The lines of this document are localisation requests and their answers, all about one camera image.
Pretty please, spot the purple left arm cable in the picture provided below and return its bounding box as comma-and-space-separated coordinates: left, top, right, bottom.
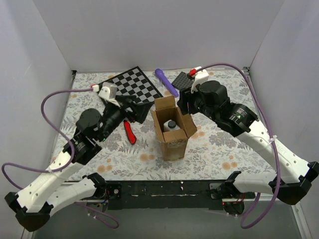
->
1, 87, 120, 230

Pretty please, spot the red black utility knife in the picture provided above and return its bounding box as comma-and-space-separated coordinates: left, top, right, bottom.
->
123, 120, 137, 145

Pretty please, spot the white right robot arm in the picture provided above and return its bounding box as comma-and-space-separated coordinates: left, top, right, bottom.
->
177, 81, 319, 205

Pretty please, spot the white bottle grey cap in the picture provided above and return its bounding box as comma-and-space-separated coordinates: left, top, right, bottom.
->
163, 120, 180, 132

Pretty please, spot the brown taped cardboard box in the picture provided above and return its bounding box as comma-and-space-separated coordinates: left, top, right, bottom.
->
151, 96, 197, 161

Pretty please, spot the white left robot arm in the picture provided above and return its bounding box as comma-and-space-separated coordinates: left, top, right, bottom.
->
4, 96, 153, 232

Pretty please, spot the black white checkerboard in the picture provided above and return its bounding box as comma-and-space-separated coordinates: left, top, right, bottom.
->
99, 66, 163, 103

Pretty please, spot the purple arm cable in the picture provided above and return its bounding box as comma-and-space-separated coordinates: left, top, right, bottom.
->
199, 63, 282, 230
1, 87, 120, 230

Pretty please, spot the dark grey studded plate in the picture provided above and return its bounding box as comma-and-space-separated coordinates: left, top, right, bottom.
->
172, 72, 194, 90

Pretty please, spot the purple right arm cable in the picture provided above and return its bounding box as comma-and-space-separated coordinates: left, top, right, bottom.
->
199, 63, 282, 230

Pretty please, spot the purple cylindrical handle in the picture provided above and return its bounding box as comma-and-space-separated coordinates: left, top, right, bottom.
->
155, 68, 179, 97

